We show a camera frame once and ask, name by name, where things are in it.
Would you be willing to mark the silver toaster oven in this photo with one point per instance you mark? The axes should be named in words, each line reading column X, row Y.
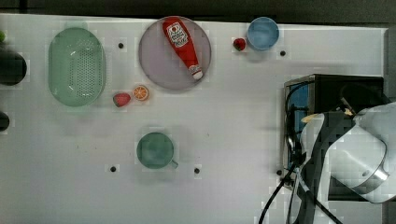
column 317, row 94

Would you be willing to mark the green mug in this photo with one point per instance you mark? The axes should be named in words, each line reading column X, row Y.
column 156, row 151

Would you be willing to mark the blue cup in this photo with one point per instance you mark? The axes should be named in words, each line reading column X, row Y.
column 262, row 33

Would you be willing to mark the large black pot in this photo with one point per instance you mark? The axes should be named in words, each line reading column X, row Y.
column 13, row 68

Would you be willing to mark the small black pot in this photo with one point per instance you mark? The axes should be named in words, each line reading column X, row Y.
column 4, row 121

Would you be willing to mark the red ketchup bottle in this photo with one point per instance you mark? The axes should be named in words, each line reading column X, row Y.
column 180, row 40

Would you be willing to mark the grey round plate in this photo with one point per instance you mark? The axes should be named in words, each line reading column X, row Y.
column 161, row 63

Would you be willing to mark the small red strawberry toy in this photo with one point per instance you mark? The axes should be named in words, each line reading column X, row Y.
column 239, row 44

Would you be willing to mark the green oval colander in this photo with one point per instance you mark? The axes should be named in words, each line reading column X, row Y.
column 77, row 67

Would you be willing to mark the orange slice toy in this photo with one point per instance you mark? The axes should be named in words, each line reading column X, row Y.
column 140, row 93

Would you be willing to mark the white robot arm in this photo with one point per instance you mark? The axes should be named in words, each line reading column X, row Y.
column 356, row 150

